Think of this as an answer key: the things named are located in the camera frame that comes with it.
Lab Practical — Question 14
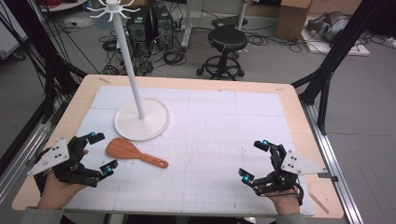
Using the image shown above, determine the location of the white hook rack stand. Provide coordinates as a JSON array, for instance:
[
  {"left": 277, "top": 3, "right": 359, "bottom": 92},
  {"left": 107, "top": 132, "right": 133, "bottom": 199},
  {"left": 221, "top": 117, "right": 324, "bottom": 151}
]
[{"left": 86, "top": 0, "right": 172, "bottom": 143}]

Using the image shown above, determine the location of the black computer tower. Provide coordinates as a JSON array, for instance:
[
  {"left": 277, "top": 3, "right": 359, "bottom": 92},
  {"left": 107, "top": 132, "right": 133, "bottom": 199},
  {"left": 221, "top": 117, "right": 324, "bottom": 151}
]
[
  {"left": 125, "top": 6, "right": 151, "bottom": 49},
  {"left": 150, "top": 4, "right": 175, "bottom": 51}
]

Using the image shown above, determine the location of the wooden rice paddle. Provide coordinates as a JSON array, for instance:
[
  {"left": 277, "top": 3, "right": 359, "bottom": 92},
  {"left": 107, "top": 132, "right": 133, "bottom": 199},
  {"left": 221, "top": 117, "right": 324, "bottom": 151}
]
[{"left": 105, "top": 136, "right": 170, "bottom": 170}]

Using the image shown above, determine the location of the black metal frame post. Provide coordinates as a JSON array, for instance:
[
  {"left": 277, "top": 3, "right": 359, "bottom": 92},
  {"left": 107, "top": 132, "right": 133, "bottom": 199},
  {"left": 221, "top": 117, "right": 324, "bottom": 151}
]
[{"left": 290, "top": 0, "right": 388, "bottom": 136}]

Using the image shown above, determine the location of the person's left hand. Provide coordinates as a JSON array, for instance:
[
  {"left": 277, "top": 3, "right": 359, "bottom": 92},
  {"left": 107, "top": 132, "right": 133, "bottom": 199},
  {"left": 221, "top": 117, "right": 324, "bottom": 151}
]
[{"left": 36, "top": 148, "right": 90, "bottom": 210}]

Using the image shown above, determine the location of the person's right hand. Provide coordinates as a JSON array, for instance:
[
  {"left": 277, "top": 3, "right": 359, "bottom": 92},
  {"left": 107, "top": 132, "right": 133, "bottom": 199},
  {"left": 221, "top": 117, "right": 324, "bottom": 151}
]
[{"left": 268, "top": 186, "right": 303, "bottom": 217}]

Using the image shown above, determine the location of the black metal frame with cables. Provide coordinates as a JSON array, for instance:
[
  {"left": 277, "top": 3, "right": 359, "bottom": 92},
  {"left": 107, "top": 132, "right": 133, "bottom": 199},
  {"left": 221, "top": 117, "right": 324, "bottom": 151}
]
[{"left": 0, "top": 0, "right": 89, "bottom": 175}]

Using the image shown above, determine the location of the black round stool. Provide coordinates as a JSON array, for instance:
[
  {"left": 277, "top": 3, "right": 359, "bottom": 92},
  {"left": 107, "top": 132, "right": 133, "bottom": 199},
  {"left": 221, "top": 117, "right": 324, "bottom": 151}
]
[{"left": 196, "top": 25, "right": 249, "bottom": 82}]

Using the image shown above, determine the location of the grey tape piece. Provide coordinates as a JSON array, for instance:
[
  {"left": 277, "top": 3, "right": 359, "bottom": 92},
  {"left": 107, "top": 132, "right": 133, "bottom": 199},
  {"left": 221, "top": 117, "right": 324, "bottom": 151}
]
[{"left": 317, "top": 172, "right": 339, "bottom": 183}]

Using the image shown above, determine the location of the grey bag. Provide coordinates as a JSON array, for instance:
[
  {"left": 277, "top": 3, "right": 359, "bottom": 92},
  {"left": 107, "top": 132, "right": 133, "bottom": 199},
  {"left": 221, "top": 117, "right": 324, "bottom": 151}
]
[{"left": 305, "top": 10, "right": 352, "bottom": 43}]

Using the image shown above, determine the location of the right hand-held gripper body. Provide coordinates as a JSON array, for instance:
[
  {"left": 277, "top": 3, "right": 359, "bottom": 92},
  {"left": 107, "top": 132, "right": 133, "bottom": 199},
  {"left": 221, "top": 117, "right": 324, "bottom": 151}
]
[{"left": 253, "top": 143, "right": 329, "bottom": 198}]

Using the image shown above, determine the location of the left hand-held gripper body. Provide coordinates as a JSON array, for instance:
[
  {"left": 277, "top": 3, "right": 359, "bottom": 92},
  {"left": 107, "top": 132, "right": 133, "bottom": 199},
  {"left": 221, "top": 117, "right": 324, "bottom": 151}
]
[{"left": 27, "top": 135, "right": 101, "bottom": 189}]

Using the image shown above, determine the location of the coiled black floor cable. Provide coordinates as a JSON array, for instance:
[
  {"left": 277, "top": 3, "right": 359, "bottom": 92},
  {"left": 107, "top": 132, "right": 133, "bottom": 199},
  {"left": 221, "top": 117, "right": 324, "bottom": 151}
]
[{"left": 163, "top": 49, "right": 188, "bottom": 67}]

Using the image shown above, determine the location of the white grid mat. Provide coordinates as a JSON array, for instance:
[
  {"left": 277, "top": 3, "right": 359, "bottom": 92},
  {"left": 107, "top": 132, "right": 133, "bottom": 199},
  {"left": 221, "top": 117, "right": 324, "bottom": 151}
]
[{"left": 63, "top": 85, "right": 316, "bottom": 217}]

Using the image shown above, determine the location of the aluminium rail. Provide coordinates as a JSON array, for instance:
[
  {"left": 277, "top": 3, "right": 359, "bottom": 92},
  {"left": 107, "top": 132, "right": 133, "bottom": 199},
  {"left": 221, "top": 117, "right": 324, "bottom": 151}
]
[
  {"left": 300, "top": 100, "right": 364, "bottom": 224},
  {"left": 0, "top": 119, "right": 53, "bottom": 204}
]

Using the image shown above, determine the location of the white floor board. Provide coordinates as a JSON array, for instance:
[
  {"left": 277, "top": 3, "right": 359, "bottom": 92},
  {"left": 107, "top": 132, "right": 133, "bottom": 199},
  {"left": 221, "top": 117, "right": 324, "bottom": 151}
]
[{"left": 301, "top": 29, "right": 372, "bottom": 58}]

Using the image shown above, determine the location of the cardboard box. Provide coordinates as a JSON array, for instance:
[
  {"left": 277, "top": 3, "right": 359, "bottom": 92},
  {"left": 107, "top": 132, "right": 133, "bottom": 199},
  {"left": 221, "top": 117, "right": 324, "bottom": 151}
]
[{"left": 275, "top": 0, "right": 314, "bottom": 42}]

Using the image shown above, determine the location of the white table leg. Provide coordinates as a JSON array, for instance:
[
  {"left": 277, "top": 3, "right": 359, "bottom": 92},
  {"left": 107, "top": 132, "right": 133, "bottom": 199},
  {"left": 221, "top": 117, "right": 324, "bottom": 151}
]
[
  {"left": 180, "top": 0, "right": 193, "bottom": 49},
  {"left": 237, "top": 0, "right": 249, "bottom": 32}
]

